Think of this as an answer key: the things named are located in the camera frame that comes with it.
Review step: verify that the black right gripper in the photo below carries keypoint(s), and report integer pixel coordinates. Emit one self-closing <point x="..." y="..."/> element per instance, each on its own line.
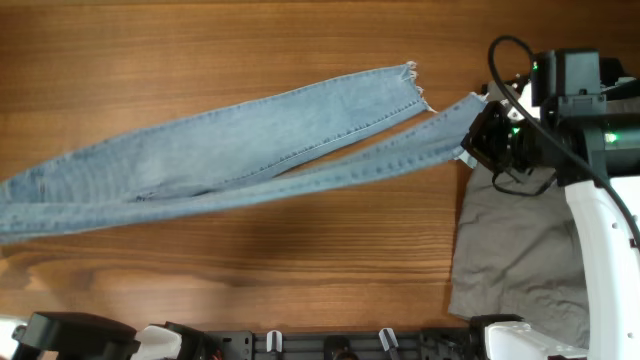
<point x="477" y="142"/>

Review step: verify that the light blue denim jeans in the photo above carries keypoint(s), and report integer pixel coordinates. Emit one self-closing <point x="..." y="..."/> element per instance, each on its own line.
<point x="236" y="156"/>

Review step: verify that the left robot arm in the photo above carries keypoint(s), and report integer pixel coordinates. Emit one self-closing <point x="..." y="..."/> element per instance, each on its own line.
<point x="84" y="336"/>

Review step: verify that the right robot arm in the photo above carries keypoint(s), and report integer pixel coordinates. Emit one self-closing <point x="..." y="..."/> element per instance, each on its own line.
<point x="595" y="158"/>

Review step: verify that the light blue cloth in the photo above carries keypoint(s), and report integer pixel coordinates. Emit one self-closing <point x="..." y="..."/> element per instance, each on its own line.
<point x="466" y="158"/>

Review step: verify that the grey folded trousers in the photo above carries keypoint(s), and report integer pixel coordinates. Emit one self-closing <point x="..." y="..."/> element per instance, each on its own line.
<point x="518" y="252"/>

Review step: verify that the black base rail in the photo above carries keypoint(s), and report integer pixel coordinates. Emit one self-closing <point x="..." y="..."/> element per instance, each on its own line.
<point x="425" y="344"/>

